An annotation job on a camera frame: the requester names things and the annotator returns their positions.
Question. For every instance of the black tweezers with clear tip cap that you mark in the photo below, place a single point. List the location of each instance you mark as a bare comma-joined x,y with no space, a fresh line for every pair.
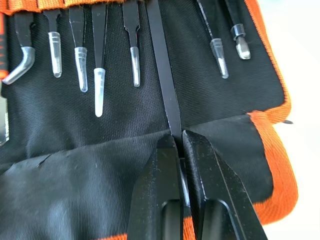
55,47
80,57
133,50
217,50

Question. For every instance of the black straight tweezers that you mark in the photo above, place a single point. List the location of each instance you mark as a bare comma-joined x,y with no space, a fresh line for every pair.
163,67

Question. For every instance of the black tweezers with long white cap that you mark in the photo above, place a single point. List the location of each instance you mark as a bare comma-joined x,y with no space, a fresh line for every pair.
99,75

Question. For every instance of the black tweezers with flat capped tip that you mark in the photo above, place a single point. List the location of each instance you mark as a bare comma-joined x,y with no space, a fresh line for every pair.
240,37

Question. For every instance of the clear flat plastic tool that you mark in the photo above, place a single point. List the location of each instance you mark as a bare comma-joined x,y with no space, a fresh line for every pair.
3,117

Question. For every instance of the black orange-trimmed tool roll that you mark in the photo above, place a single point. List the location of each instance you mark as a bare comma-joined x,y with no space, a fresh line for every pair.
100,155

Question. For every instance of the black tweezers with bent capped tip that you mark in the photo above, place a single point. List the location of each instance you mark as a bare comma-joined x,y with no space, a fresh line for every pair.
22,50

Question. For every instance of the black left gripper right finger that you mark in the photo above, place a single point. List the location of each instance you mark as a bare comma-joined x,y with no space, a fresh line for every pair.
220,190

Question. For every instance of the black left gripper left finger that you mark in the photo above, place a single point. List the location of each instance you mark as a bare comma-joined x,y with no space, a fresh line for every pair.
152,190

